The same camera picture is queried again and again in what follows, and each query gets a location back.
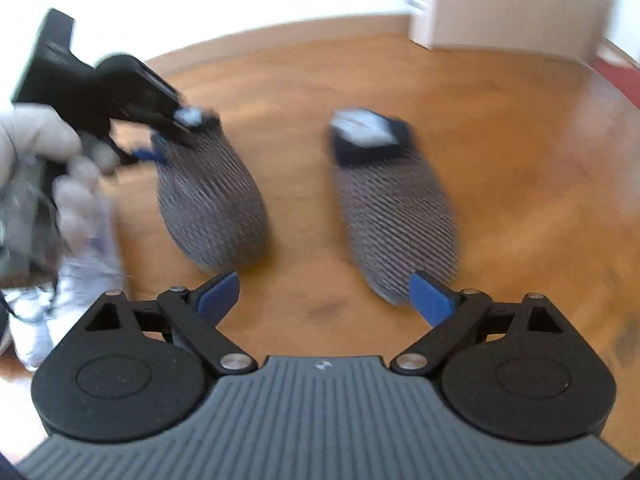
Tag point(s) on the white gloved hand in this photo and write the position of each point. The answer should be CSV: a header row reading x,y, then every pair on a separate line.
x,y
38,130

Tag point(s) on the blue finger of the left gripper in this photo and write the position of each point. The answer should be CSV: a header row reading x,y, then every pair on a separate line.
x,y
150,152

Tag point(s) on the grey knit slipper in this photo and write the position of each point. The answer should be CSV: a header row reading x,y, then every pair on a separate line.
x,y
397,214
208,199

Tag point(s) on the white purple sneaker near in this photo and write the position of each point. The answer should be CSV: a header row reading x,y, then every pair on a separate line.
x,y
41,316

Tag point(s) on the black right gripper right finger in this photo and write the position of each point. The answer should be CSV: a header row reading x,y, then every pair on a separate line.
x,y
518,371

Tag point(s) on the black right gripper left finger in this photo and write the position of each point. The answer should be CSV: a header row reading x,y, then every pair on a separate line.
x,y
131,369

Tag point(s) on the red mat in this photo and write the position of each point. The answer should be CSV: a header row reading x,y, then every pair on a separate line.
x,y
620,70

